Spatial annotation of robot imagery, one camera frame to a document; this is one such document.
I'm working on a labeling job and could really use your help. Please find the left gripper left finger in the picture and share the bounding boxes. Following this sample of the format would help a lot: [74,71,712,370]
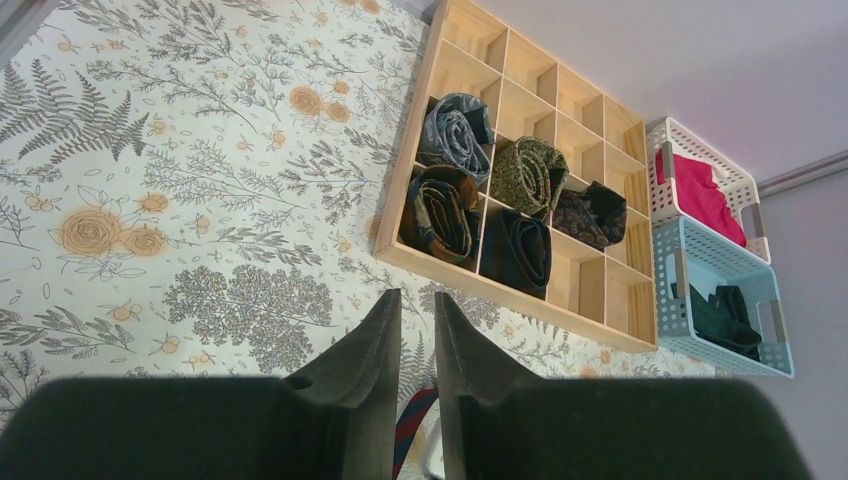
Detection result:
[1,289,401,479]

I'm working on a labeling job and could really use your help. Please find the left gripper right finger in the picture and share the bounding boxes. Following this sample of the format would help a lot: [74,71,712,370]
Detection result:
[435,292,810,479]

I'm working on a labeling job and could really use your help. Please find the red navy striped tie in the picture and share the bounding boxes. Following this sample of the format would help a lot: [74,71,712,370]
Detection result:
[392,387,438,480]

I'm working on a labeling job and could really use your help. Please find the wooden compartment tray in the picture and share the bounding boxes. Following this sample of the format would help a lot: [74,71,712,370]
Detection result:
[374,1,658,353]

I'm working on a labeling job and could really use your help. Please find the brown black rolled tie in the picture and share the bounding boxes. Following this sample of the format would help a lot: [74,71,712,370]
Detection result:
[399,165,482,265]

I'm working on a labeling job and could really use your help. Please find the dark brown patterned rolled tie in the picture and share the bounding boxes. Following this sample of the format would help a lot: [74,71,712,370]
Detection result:
[551,181,628,251]

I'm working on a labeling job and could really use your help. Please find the dark green tie in basket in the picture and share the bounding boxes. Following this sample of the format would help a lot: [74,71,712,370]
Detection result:
[661,283,762,367]

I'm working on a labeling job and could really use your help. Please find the blue plastic basket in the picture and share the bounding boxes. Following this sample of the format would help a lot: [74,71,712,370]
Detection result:
[653,217,795,378]

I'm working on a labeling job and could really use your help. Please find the olive green rolled tie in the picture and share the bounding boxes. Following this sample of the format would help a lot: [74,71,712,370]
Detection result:
[489,136,570,219]

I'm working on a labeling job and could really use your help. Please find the floral table mat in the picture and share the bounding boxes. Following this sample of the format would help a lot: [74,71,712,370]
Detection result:
[1,1,715,479]

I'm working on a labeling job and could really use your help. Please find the grey blue rolled tie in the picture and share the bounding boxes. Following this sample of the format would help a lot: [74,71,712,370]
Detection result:
[416,92,495,186]

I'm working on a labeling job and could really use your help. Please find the magenta cloth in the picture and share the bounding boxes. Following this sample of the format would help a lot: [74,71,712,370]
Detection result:
[652,150,747,247]

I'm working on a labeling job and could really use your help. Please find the white plastic basket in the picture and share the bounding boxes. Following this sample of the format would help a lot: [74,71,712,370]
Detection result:
[646,117,772,264]

